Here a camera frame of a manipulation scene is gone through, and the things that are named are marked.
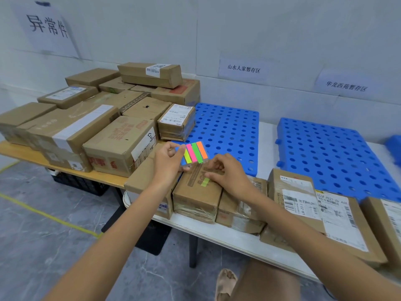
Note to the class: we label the person's left hand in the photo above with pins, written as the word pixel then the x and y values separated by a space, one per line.
pixel 166 166

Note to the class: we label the person's right hand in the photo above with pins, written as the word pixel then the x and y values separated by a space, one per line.
pixel 235 178

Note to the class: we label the person's right thumb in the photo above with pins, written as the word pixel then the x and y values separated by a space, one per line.
pixel 213 177

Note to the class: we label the person's left thumb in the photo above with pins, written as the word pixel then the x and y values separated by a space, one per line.
pixel 184 168

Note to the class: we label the green sticky flag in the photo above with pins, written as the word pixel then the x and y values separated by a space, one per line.
pixel 205 183

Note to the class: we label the multicoloured sticky flag pad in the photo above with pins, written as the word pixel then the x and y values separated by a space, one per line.
pixel 195 152

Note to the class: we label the person's left forearm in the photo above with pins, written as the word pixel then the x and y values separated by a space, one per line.
pixel 119 241

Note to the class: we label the person's right forearm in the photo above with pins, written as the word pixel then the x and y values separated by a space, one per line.
pixel 313 247

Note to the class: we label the blue perforated plastic pallet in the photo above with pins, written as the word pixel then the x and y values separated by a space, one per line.
pixel 394 147
pixel 329 153
pixel 225 131

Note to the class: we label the black table base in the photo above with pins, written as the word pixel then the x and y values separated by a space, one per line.
pixel 150 238

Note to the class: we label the row of labelled cardboard parcels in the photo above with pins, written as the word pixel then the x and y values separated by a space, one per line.
pixel 300 197

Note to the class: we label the pile of brown cardboard boxes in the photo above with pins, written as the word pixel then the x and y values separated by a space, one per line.
pixel 94 128

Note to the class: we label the black plastic crate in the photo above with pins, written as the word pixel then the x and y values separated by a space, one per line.
pixel 78 183

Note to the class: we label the person's foot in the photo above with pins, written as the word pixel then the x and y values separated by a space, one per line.
pixel 225 285

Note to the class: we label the small white paper sign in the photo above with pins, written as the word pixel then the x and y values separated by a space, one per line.
pixel 244 69
pixel 346 85

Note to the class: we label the person's leg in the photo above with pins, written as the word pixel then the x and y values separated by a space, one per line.
pixel 266 285

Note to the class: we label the large white paper sign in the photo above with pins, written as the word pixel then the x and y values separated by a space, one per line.
pixel 47 28

